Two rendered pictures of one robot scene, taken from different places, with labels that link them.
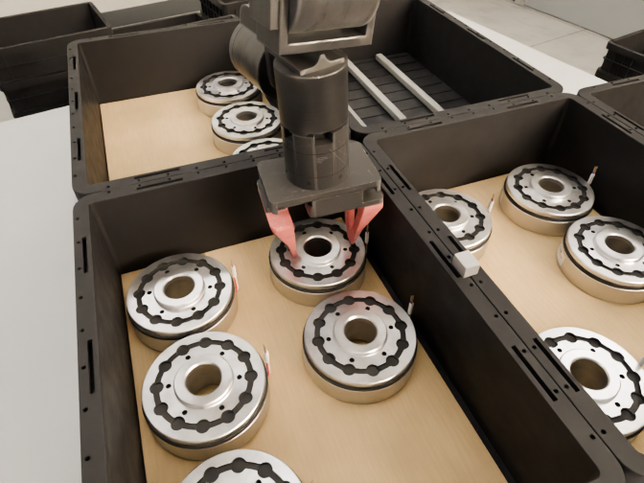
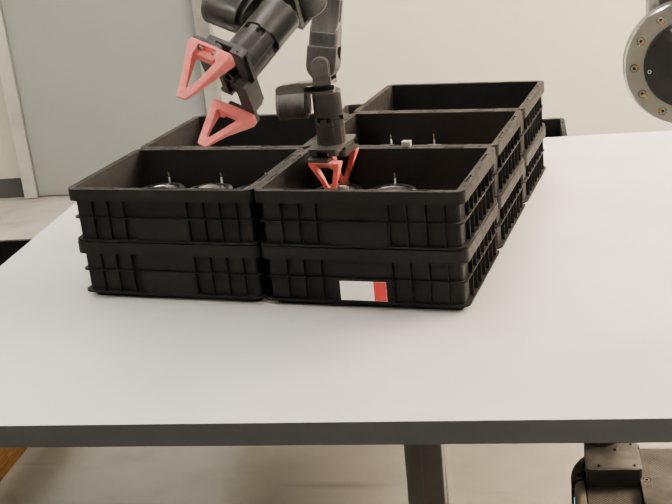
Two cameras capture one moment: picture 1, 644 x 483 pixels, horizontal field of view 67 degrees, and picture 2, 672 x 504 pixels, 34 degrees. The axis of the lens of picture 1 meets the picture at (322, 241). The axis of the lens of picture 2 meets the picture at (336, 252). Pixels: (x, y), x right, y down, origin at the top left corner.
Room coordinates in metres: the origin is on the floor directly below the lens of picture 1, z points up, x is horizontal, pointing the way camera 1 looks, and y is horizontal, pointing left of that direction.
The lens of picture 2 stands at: (-1.06, 1.60, 1.50)
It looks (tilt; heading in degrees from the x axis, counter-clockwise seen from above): 20 degrees down; 312
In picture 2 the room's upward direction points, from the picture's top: 6 degrees counter-clockwise
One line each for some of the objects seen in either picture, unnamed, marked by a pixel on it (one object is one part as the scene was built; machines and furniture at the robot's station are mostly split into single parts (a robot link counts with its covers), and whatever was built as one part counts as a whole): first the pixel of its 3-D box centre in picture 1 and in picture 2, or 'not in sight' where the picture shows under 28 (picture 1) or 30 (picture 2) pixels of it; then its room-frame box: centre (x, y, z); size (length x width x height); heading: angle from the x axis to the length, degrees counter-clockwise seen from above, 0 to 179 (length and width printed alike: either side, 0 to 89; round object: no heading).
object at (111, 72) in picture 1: (198, 124); (193, 197); (0.60, 0.17, 0.87); 0.40 x 0.30 x 0.11; 21
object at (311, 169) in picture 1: (316, 153); (330, 132); (0.36, 0.00, 0.98); 0.10 x 0.07 x 0.07; 106
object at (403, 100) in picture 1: (389, 87); (250, 156); (0.71, -0.11, 0.87); 0.40 x 0.30 x 0.11; 21
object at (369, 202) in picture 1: (337, 210); (338, 164); (0.37, -0.02, 0.91); 0.07 x 0.07 x 0.09; 16
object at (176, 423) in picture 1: (204, 383); not in sight; (0.21, 0.10, 0.86); 0.10 x 0.10 x 0.01
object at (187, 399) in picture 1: (203, 380); not in sight; (0.21, 0.10, 0.86); 0.05 x 0.05 x 0.01
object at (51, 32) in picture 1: (65, 85); not in sight; (1.71, 0.96, 0.37); 0.40 x 0.30 x 0.45; 122
